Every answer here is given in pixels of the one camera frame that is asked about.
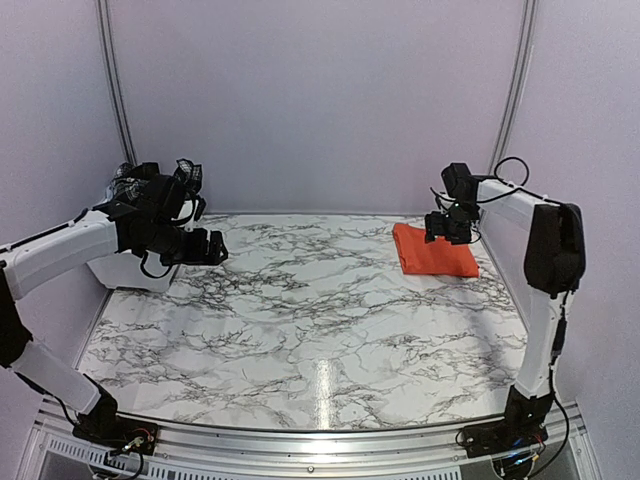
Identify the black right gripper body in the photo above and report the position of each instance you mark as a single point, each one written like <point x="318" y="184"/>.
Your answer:
<point x="453" y="227"/>

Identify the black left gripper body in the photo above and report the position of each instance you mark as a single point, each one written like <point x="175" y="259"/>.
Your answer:
<point x="192" y="254"/>

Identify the orange t-shirt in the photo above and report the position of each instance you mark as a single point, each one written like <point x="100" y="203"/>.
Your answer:
<point x="417" y="257"/>

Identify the black white plaid shirt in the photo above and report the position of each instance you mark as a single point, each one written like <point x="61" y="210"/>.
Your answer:
<point x="128" y="181"/>

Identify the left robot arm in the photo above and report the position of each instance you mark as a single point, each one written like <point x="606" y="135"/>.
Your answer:
<point x="154" y="222"/>

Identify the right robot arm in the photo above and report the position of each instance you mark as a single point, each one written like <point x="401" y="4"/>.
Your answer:
<point x="554" y="263"/>

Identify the white plastic laundry bin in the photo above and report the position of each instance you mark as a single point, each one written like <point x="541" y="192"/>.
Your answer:
<point x="122" y="270"/>

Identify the right aluminium corner post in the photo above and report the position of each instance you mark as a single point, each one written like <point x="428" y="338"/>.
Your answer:
<point x="523" y="53"/>

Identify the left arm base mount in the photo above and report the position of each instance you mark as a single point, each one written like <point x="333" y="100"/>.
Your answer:
<point x="124" y="435"/>

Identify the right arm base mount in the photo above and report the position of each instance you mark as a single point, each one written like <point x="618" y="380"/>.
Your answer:
<point x="498" y="437"/>

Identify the aluminium front frame rail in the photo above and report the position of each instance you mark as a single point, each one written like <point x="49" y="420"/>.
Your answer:
<point x="192" y="451"/>

